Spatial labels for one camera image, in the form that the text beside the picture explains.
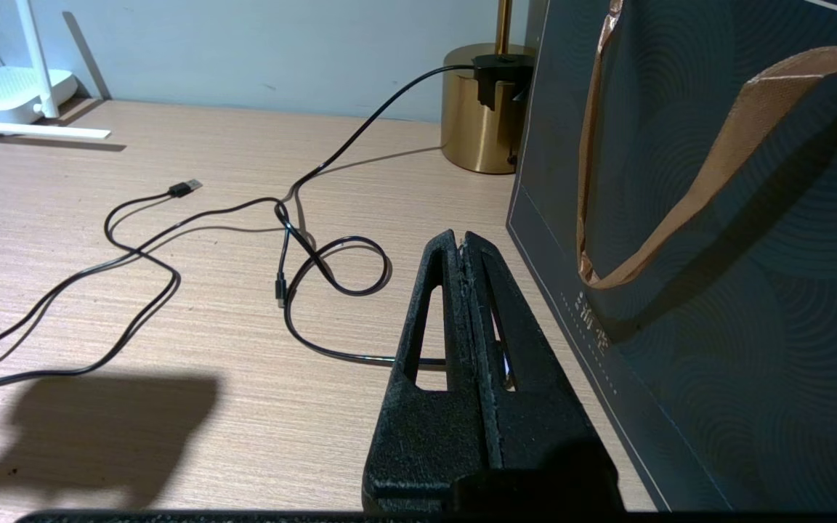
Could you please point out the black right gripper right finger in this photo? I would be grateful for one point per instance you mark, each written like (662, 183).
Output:
(549, 450)

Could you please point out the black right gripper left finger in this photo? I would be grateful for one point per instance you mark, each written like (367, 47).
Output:
(418, 443)

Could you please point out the white router with antennas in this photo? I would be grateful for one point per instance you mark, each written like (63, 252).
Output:
(11, 94)

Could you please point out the black box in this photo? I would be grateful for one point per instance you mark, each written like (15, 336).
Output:
(753, 363)

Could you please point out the brass desk lamp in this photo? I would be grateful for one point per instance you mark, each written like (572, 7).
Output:
(473, 138)

